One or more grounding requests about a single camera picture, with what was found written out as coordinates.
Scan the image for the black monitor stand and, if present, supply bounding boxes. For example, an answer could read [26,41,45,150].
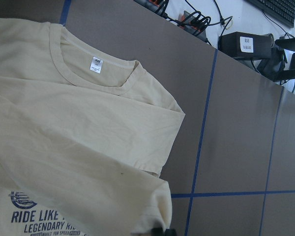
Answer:
[257,38,295,82]

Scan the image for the black keyboard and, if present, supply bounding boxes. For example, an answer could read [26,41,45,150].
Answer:
[247,0,295,28]

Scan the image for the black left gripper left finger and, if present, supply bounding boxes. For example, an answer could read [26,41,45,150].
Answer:
[151,228,163,236]

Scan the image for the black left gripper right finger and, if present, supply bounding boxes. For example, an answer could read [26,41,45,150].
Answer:
[164,229,177,236]

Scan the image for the black power adapter box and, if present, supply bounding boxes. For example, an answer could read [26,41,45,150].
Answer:
[218,31,274,60]

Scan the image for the cream long-sleeve printed shirt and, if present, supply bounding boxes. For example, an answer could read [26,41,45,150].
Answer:
[0,19,185,236]

